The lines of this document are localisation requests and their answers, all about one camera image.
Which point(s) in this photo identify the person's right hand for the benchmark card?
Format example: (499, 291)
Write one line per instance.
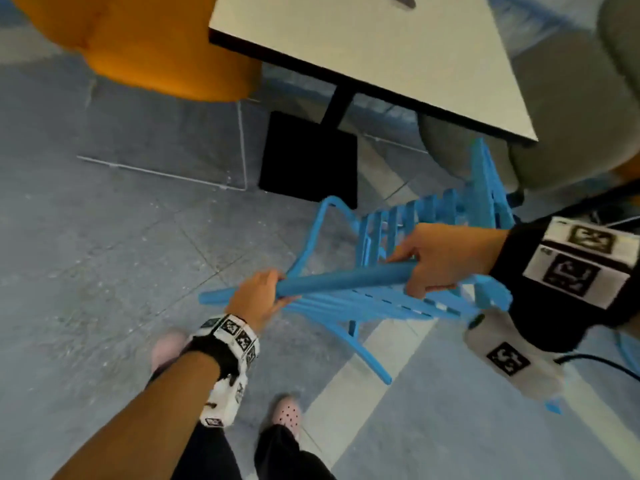
(450, 252)

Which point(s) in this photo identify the person's left hand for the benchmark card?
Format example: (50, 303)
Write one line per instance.
(252, 302)

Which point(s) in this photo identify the person's right thumb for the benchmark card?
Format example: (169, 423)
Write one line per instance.
(402, 250)

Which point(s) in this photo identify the person's left thumb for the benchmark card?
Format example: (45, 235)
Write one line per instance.
(286, 301)

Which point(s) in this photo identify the blue slatted chair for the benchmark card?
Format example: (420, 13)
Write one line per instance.
(350, 280)

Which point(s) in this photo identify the person's left forearm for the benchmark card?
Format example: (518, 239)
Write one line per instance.
(140, 424)

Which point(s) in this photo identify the pink clog shoe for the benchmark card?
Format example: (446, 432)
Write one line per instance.
(287, 417)
(169, 347)

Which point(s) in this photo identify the person's black trousers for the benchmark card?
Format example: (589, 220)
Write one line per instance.
(285, 459)

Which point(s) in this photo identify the clear acrylic chair base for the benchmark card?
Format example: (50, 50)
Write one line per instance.
(165, 134)

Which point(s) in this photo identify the grey upholstered armchair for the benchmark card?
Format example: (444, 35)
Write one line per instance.
(565, 104)

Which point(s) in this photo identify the orange upholstered armchair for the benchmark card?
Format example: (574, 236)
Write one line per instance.
(150, 44)

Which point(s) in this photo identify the black white marker wrist camera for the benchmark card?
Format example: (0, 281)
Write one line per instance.
(560, 294)
(231, 354)

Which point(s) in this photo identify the black table pedestal base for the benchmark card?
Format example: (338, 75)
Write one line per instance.
(310, 164)

